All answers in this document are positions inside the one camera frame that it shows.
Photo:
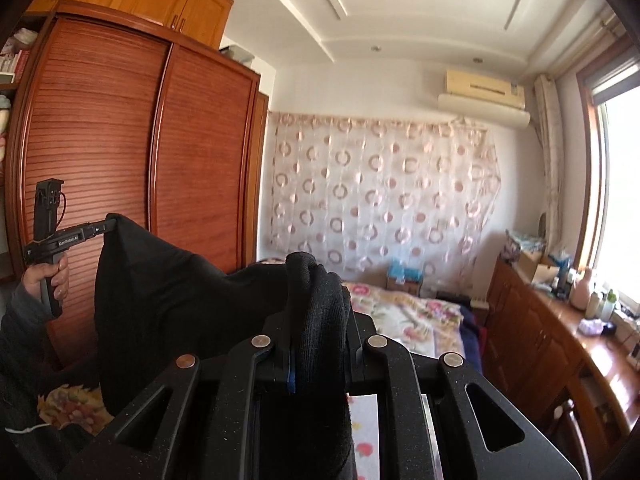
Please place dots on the white plastic bottle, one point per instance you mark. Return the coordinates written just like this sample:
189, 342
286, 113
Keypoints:
593, 305

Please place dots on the navy bed cover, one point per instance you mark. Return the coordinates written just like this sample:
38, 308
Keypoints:
472, 340

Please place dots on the small black box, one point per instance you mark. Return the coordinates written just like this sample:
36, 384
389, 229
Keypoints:
610, 330

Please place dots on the beige wall air conditioner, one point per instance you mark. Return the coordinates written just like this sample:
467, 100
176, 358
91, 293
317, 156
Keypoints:
482, 97

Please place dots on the dark wooden chair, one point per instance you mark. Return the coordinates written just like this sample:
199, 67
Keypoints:
570, 435

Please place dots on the low wooden cabinet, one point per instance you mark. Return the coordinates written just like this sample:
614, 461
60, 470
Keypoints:
530, 340

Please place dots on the white power strip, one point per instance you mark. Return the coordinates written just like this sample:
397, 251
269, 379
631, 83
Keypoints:
478, 302

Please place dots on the white strawberry print sheet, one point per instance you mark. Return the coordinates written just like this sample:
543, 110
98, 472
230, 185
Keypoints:
365, 435

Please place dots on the pink thermos jug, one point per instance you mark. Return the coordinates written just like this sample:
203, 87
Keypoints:
583, 292

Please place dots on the white box on wardrobe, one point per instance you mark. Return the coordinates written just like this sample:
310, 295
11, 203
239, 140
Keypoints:
236, 56

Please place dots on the blue plastic bag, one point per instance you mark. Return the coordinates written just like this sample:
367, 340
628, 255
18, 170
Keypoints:
561, 262

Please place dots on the wooden framed window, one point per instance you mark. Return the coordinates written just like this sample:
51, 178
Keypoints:
620, 185

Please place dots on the brown cardboard box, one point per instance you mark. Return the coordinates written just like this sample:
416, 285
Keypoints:
402, 287

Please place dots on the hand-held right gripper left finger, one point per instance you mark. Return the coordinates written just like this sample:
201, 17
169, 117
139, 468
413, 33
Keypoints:
291, 380

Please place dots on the green capped bottle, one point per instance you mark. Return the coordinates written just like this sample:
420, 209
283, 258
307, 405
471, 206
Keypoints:
608, 307

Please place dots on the sheer circle-pattern curtain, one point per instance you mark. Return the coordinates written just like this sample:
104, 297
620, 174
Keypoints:
380, 190

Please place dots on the person's left forearm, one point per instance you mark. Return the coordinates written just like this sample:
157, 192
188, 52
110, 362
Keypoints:
22, 320

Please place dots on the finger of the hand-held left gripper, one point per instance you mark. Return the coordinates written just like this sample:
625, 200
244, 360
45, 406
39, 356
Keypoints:
105, 225

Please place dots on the person's left hand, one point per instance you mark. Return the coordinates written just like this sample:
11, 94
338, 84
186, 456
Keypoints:
61, 280

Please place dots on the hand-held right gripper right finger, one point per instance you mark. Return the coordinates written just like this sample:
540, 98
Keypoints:
365, 355

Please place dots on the patterned window drape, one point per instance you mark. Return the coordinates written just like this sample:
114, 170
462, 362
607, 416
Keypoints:
550, 160

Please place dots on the black printed t-shirt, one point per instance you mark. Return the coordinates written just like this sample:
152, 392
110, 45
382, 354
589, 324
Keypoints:
175, 320

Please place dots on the white tissue pack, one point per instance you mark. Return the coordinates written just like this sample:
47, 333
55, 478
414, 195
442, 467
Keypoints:
591, 326

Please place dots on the open cardboard box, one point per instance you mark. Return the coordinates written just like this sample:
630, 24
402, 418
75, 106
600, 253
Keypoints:
537, 270

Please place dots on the stack of folded cloths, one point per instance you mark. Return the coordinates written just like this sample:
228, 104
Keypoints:
522, 245

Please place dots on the wooden louvred wardrobe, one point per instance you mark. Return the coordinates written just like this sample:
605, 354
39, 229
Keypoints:
200, 160

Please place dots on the round hand fan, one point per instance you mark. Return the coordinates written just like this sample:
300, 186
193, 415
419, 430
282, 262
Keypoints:
542, 225

